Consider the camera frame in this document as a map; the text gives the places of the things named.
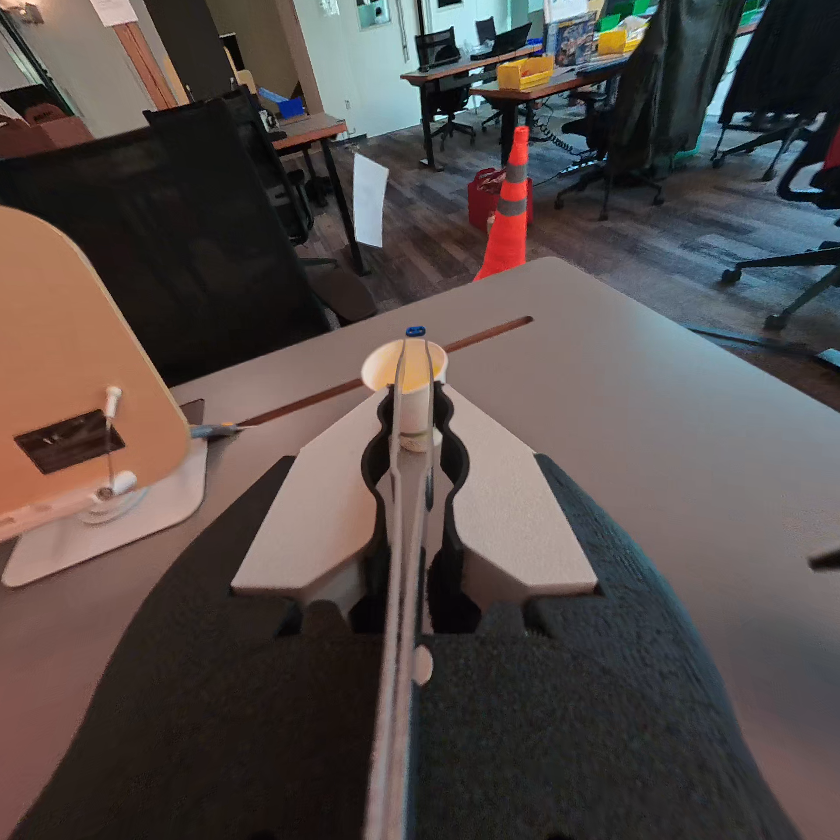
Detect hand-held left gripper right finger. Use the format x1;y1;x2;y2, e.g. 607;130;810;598
425;384;599;634

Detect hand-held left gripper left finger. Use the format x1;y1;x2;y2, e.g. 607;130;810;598
231;386;395;634

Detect dark green jacket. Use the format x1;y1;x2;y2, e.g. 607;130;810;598
607;0;746;173

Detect orange traffic cone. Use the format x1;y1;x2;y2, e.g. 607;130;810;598
474;126;534;283

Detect wooden tablet stand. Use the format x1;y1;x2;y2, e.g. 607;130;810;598
0;205;210;588

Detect black mesh office chair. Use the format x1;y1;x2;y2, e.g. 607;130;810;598
0;97;378;388

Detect black jacket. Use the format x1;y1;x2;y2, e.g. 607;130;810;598
718;0;840;126

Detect white paper sheet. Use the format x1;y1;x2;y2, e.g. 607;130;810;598
352;153;389;249

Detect metal tweezers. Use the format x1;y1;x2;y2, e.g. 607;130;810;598
364;333;439;840

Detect red bag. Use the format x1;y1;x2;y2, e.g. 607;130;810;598
467;167;534;231

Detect long wooden office desk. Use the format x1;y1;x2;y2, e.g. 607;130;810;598
400;46;631;173

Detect white paper cup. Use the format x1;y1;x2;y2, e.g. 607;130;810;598
361;339;448;454

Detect grey desk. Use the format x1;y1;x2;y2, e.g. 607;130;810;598
0;256;840;840

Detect coiled black cable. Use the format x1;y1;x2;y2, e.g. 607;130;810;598
535;112;578;155

